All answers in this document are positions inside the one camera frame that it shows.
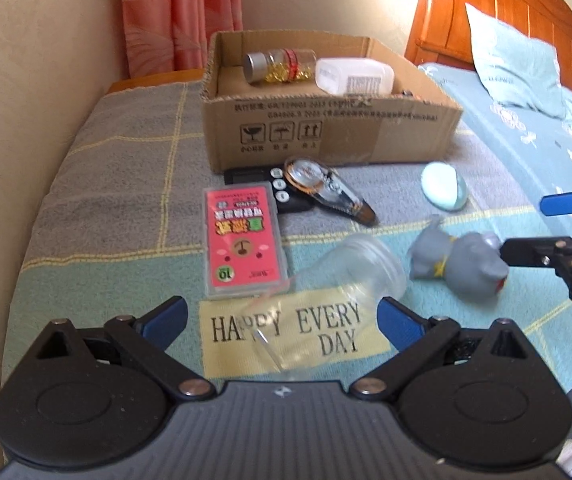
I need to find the clear bottle of yellow capsules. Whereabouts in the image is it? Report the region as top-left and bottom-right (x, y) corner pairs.
(244, 49), (317, 84)

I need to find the grey plush toy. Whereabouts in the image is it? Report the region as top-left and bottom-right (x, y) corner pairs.
(408, 214), (510, 304)

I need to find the clear plastic cup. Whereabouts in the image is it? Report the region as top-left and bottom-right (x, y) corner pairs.
(251, 234), (407, 383)

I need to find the black device with white buttons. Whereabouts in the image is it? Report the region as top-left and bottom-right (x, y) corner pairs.
(223, 162), (317, 214)

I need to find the cardboard box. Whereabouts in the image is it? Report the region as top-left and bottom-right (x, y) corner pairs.
(201, 31), (464, 173)

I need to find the bed with blue floral sheet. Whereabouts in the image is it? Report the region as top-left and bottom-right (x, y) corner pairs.
(416, 62), (572, 411)

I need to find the light blue egg-shaped case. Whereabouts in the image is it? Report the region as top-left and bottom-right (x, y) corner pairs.
(421, 162), (468, 210)

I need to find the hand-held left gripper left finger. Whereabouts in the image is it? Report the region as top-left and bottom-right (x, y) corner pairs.
(31, 296), (217, 402)

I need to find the clear correction tape dispenser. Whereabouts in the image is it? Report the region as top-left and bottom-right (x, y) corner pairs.
(284, 156), (377, 226)

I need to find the pink card case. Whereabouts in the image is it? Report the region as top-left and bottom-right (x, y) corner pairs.
(202, 182), (291, 300)

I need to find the wooden bed headboard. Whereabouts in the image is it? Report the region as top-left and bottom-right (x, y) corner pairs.
(405, 0), (572, 101)

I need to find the white plastic container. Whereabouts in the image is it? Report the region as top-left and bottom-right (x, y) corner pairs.
(314, 58), (395, 96)

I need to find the plaid table cloth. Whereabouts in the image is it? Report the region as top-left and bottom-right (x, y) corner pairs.
(1, 80), (572, 411)

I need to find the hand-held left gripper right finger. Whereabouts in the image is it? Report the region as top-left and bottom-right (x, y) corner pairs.
(348, 296), (537, 402)

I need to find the blue floral pillow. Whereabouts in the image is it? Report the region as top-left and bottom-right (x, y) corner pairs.
(466, 2), (572, 121)

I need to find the pink patterned curtain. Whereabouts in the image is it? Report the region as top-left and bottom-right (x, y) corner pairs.
(118, 0), (244, 74)

